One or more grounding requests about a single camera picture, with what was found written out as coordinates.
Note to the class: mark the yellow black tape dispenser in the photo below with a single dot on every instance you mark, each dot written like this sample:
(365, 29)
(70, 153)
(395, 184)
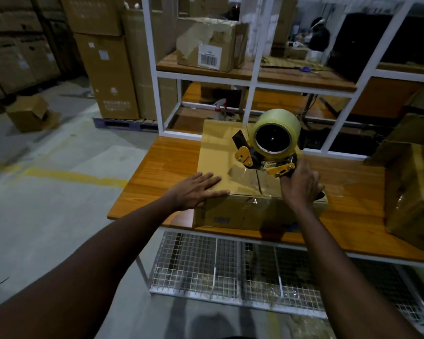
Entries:
(243, 155)

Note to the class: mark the flattened cardboard sheet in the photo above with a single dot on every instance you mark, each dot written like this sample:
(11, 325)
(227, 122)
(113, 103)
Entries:
(286, 63)

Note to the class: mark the orange wooden table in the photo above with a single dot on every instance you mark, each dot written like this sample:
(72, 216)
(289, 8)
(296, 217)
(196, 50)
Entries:
(155, 180)

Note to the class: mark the white metal shelf frame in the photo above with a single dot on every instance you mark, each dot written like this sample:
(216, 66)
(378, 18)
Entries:
(205, 76)

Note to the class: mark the person's left hand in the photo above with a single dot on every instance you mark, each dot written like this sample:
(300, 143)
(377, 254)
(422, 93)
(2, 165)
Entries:
(190, 192)

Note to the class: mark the blue scissors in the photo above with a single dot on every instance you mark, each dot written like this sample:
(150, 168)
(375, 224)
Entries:
(306, 69)

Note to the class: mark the large brown background carton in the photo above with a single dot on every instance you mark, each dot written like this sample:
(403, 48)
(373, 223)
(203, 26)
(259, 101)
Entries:
(284, 21)

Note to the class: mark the taped box with barcode label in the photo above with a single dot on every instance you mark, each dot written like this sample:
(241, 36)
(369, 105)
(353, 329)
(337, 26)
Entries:
(190, 42)

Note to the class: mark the black monitor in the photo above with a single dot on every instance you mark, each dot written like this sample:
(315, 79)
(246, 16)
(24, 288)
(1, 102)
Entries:
(360, 45)

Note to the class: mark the wall of stacked cartons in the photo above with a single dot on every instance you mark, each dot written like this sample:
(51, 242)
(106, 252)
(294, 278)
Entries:
(14, 56)

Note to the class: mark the yellow cardboard box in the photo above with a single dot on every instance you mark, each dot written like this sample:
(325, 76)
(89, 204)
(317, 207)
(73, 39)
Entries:
(215, 151)

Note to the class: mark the pile of clear plastic scraps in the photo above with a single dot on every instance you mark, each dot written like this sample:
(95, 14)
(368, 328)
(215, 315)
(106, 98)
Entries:
(311, 328)

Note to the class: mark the person's right forearm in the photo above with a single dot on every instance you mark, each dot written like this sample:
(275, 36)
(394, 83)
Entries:
(349, 285)

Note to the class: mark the blue pallet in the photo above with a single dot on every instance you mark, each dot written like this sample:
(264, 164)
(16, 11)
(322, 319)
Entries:
(123, 125)

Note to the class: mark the clear packing tape roll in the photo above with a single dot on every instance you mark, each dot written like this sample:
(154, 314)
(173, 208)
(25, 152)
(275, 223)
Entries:
(279, 115)

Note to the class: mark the tall plain cardboard box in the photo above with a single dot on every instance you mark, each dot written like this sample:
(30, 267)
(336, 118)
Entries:
(137, 67)

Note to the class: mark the white spray bottle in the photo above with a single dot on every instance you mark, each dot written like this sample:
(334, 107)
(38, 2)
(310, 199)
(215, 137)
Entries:
(220, 111)

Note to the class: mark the person's left forearm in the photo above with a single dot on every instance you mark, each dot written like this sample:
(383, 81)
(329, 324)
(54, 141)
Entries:
(74, 271)

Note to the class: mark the wide brown cardboard box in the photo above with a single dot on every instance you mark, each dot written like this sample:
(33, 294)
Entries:
(92, 14)

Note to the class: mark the wooden shelf board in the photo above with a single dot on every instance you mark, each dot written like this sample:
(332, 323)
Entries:
(304, 81)

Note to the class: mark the person's right hand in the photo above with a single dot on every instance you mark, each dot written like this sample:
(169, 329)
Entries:
(302, 188)

